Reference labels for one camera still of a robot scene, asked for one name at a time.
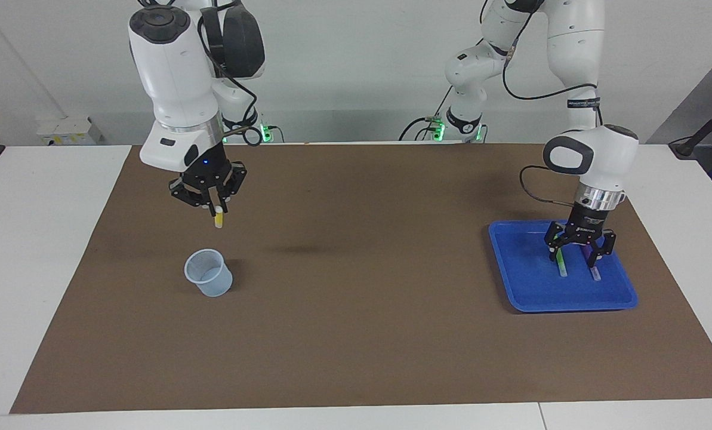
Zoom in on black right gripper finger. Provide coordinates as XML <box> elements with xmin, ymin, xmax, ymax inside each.
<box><xmin>169</xmin><ymin>178</ymin><xmax>220</xmax><ymax>217</ymax></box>
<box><xmin>215</xmin><ymin>163</ymin><xmax>248</xmax><ymax>208</ymax></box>

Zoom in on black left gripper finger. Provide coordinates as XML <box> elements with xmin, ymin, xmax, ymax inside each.
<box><xmin>543</xmin><ymin>220</ymin><xmax>574</xmax><ymax>265</ymax></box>
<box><xmin>585</xmin><ymin>229</ymin><xmax>618</xmax><ymax>269</ymax></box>

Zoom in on purple pen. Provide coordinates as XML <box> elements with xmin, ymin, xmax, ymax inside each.
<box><xmin>581</xmin><ymin>246</ymin><xmax>602</xmax><ymax>282</ymax></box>

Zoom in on blue plastic tray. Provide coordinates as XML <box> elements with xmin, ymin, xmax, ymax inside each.
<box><xmin>488</xmin><ymin>219</ymin><xmax>639</xmax><ymax>314</ymax></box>

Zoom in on clear plastic cup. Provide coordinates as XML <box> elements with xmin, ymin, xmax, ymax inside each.
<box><xmin>183</xmin><ymin>248</ymin><xmax>234</xmax><ymax>298</ymax></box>

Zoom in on black stand with pole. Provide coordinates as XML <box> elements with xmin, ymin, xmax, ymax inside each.
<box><xmin>669</xmin><ymin>94</ymin><xmax>712</xmax><ymax>159</ymax></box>

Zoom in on brown table mat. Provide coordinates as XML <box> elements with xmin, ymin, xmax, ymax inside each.
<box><xmin>10</xmin><ymin>143</ymin><xmax>712</xmax><ymax>414</ymax></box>

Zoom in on black right base cables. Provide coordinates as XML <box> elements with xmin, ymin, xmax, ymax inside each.
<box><xmin>221</xmin><ymin>113</ymin><xmax>286</xmax><ymax>145</ymax></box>

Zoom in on black base cables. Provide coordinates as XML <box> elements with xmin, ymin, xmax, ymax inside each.
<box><xmin>221</xmin><ymin>113</ymin><xmax>286</xmax><ymax>145</ymax></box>
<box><xmin>399</xmin><ymin>87</ymin><xmax>453</xmax><ymax>142</ymax></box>

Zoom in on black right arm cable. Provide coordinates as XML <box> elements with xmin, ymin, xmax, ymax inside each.
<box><xmin>199</xmin><ymin>0</ymin><xmax>262</xmax><ymax>147</ymax></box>

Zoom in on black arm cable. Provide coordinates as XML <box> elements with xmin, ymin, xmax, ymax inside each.
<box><xmin>480</xmin><ymin>0</ymin><xmax>602</xmax><ymax>210</ymax></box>
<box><xmin>199</xmin><ymin>0</ymin><xmax>262</xmax><ymax>147</ymax></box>

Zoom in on white wall socket box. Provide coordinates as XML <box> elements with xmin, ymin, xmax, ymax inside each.
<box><xmin>36</xmin><ymin>116</ymin><xmax>103</xmax><ymax>146</ymax></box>

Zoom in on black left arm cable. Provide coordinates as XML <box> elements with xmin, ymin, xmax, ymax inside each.
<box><xmin>480</xmin><ymin>0</ymin><xmax>602</xmax><ymax>210</ymax></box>

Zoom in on black left base cables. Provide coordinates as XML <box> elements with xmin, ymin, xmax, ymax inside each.
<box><xmin>399</xmin><ymin>87</ymin><xmax>453</xmax><ymax>142</ymax></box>

